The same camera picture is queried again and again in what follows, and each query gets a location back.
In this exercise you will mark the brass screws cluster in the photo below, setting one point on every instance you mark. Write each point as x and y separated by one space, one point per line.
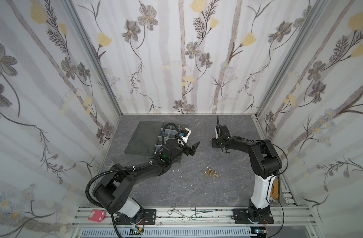
210 172

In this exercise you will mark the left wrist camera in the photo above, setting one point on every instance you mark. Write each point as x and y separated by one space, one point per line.
184 135

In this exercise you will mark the aluminium front rail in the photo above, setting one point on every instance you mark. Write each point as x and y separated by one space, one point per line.
224 216

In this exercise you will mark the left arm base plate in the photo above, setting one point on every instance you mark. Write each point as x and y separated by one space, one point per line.
145 217

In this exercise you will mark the green compartment organizer box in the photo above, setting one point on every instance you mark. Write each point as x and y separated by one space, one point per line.
156 139

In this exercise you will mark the pink rectangular device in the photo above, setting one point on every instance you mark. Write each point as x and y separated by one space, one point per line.
97 215

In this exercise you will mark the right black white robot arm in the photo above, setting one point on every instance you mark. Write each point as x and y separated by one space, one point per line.
266 165

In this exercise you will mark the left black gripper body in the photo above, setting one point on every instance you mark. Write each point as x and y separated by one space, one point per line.
186 150

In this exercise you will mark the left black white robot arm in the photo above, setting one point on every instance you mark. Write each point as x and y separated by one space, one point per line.
111 189

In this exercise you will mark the white vented cable duct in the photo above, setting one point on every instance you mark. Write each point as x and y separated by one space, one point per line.
188 232

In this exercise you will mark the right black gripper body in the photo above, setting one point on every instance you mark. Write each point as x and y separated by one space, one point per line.
220 136

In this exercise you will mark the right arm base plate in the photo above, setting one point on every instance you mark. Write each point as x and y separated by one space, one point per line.
253 215

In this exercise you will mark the surgical scissors on rail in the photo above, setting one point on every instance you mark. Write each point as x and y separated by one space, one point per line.
193 213

